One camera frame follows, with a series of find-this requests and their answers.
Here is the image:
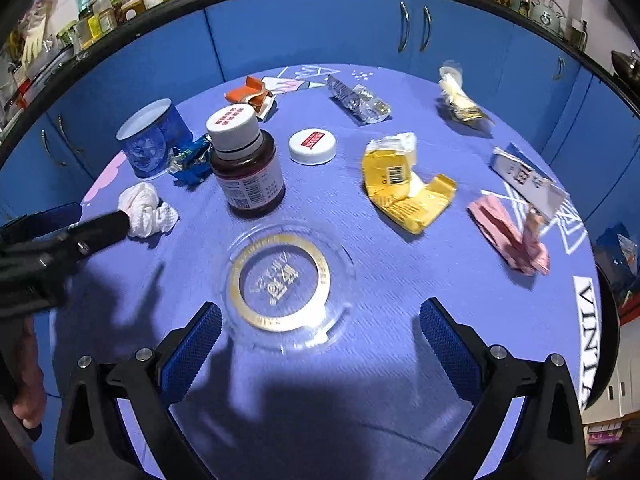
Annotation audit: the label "white tissue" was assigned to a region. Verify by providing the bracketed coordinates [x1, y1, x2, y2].
[118, 182, 179, 238]

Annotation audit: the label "pink wrapper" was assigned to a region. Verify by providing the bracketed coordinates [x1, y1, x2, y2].
[466, 195, 550, 276]

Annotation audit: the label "brown medicine bottle white cap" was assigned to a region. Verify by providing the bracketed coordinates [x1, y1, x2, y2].
[205, 104, 285, 217]

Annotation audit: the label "blue white milk carton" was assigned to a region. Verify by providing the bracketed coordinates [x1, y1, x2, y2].
[490, 143, 568, 221]

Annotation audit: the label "yellow crushed carton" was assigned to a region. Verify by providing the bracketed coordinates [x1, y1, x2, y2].
[361, 132, 457, 235]

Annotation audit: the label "black round trash bin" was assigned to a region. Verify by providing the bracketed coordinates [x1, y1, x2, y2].
[586, 264, 620, 408]

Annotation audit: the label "blue kitchen cabinets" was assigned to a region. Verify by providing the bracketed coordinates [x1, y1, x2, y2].
[1, 0, 639, 231]

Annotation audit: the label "person's left hand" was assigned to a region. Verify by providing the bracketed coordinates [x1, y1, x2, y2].
[12, 316, 47, 429]

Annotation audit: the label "blue paper cup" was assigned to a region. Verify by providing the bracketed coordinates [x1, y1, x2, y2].
[116, 99, 193, 179]

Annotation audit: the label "blue foil candy wrapper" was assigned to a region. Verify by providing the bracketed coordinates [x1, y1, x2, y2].
[167, 136, 213, 188]

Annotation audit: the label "grey bin blue bag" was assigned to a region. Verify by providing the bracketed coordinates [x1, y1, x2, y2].
[594, 222, 639, 307]

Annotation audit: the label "orange white crumpled carton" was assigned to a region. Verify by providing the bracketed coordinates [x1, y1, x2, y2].
[224, 76, 276, 122]

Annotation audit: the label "white round bottle cap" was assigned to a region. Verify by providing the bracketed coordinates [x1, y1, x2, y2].
[288, 128, 336, 166]

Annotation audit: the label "silver foil blister pack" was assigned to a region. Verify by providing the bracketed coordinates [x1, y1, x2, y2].
[326, 74, 392, 125]

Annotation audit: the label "gold white snack bag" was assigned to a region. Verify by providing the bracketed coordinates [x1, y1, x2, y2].
[438, 60, 494, 131]

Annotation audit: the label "black wok with lid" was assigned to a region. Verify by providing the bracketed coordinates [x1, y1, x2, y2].
[611, 50, 640, 87]

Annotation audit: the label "mint green kettle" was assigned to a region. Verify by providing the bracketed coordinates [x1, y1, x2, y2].
[528, 0, 566, 36]

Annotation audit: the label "clear plastic lid gold ring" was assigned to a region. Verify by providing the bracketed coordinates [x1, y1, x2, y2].
[214, 220, 357, 356]

